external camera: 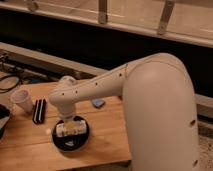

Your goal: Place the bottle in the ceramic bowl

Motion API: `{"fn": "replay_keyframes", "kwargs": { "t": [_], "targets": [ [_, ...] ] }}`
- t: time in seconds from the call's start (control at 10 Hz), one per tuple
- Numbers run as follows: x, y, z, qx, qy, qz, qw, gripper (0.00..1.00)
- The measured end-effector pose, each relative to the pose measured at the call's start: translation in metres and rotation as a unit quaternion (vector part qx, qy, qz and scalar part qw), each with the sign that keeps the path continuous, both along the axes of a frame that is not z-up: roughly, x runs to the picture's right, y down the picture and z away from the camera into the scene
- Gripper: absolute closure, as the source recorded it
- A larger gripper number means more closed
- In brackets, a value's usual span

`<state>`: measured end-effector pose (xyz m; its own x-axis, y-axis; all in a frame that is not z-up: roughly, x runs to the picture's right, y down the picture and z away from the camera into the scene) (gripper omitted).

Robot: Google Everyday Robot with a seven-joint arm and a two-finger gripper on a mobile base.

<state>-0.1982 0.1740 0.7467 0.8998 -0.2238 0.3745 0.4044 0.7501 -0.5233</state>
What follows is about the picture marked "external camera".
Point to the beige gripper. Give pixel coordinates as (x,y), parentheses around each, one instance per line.
(71,128)

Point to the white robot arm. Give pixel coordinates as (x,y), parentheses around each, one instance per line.
(159,109)

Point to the black ceramic bowl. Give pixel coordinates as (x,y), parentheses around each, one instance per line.
(71,140)

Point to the black rectangular block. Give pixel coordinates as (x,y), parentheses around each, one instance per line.
(39,111)

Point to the small blue object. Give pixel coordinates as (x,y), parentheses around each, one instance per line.
(98,103)

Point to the translucent plastic cup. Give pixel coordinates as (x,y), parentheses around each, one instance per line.
(23,99)

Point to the dark object at left edge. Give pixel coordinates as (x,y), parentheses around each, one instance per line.
(4,118)

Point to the metal bracket middle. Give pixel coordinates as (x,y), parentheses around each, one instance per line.
(102,12)

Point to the metal bracket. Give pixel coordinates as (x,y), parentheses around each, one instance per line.
(102,12)
(165,16)

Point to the metal bracket right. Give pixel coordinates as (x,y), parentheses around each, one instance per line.
(165,16)

